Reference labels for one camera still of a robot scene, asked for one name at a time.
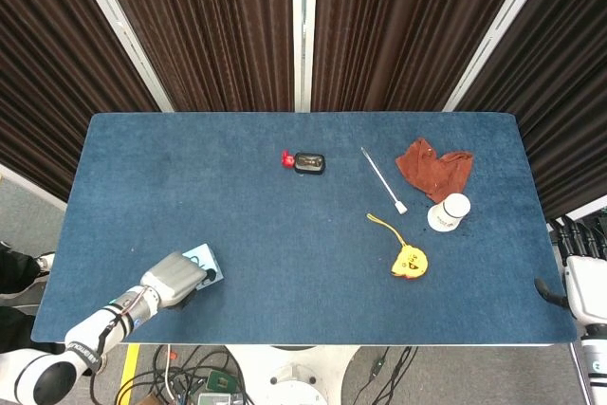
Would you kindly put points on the blue table mat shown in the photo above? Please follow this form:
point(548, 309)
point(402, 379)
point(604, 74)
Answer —
point(308, 234)

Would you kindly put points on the white frame rail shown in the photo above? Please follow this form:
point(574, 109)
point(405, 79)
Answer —
point(585, 209)

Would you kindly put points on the white frame post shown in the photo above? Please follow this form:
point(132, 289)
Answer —
point(502, 25)
point(121, 30)
point(304, 30)

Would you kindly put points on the white thin stick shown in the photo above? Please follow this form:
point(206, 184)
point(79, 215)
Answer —
point(381, 178)

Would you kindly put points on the brown pleated curtain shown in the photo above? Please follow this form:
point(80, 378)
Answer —
point(213, 21)
point(403, 21)
point(42, 68)
point(569, 92)

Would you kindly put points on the green circuit board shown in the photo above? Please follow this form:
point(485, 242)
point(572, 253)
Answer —
point(219, 381)

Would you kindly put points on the white paper cup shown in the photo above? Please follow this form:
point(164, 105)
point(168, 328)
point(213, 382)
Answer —
point(448, 215)

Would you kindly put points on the yellow floor tape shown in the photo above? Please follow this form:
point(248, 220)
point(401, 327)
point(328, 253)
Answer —
point(129, 372)

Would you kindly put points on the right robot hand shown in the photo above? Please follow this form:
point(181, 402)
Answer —
point(588, 286)

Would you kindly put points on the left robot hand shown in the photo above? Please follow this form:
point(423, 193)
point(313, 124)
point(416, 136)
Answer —
point(173, 277)

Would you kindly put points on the yellow tape measure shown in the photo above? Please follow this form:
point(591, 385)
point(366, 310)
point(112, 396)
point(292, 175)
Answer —
point(409, 263)

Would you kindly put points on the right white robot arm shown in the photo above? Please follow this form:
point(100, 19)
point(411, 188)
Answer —
point(595, 362)

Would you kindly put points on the person black clothed leg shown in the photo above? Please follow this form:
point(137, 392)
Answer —
point(16, 272)

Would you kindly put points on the pale blue numbered cube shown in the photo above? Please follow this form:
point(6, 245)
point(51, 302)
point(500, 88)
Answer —
point(207, 258)

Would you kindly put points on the brown crumpled cloth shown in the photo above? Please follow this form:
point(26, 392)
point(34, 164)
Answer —
point(434, 170)

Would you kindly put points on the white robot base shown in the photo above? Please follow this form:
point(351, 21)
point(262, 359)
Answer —
point(294, 376)

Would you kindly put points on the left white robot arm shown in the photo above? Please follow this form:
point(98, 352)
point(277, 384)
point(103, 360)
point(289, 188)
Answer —
point(85, 334)

